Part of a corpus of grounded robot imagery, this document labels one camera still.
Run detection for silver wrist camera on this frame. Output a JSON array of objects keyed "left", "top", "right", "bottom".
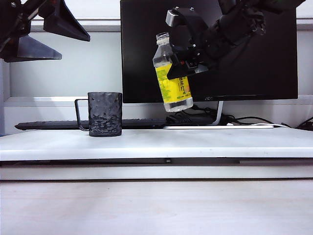
[{"left": 165, "top": 9, "right": 183, "bottom": 28}]

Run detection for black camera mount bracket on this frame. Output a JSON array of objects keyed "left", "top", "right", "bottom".
[{"left": 175, "top": 6, "right": 207, "bottom": 48}]

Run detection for grey partition frame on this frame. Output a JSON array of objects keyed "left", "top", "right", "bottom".
[{"left": 0, "top": 17, "right": 313, "bottom": 135}]

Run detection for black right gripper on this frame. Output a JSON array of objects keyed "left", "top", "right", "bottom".
[{"left": 166, "top": 41, "right": 215, "bottom": 81}]

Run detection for thin black cable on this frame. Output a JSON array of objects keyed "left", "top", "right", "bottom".
[{"left": 226, "top": 115, "right": 293, "bottom": 128}]

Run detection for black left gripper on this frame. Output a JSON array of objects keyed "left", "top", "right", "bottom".
[{"left": 0, "top": 0, "right": 91, "bottom": 63}]

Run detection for black computer keyboard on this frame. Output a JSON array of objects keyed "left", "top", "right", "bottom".
[{"left": 14, "top": 118, "right": 169, "bottom": 131}]

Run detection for black textured cup with handle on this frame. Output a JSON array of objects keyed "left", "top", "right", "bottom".
[{"left": 74, "top": 92, "right": 123, "bottom": 138}]

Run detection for silver monitor stand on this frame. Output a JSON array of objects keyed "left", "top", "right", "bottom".
[{"left": 162, "top": 101, "right": 275, "bottom": 130}]

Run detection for black computer monitor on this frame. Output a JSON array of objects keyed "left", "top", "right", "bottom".
[{"left": 119, "top": 0, "right": 298, "bottom": 104}]

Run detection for clear bottle yellow label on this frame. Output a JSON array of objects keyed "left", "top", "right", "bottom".
[{"left": 152, "top": 32, "right": 194, "bottom": 113}]

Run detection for black cable cluster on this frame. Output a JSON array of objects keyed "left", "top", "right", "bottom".
[{"left": 296, "top": 116, "right": 313, "bottom": 130}]

